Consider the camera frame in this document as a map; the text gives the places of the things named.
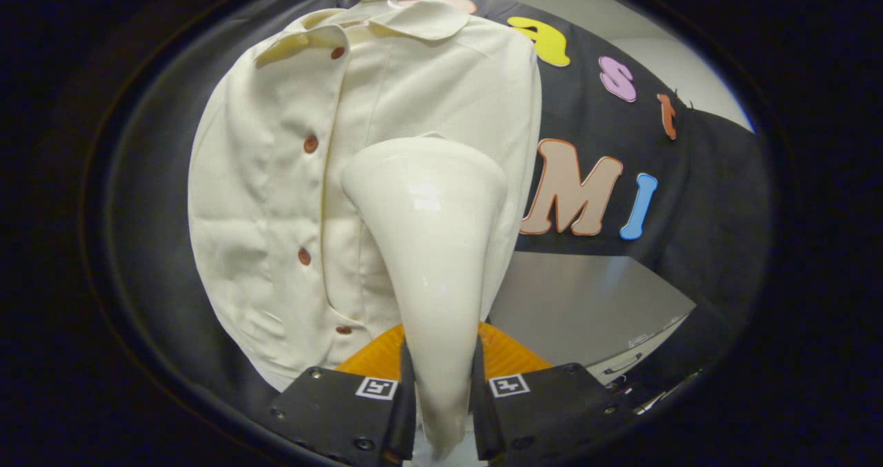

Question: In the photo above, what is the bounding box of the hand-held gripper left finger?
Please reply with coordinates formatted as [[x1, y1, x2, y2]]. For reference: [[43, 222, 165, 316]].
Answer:
[[269, 324, 418, 466]]

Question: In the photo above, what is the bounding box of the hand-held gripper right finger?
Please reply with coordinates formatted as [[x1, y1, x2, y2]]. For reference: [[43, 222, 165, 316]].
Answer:
[[471, 322, 639, 464]]

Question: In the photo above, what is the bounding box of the cream button-up shirt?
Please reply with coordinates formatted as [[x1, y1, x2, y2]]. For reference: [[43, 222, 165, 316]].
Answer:
[[188, 0, 543, 392]]

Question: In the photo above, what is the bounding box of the white cabinet with grey top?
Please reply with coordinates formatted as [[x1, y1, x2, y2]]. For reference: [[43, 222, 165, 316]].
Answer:
[[486, 250, 697, 413]]

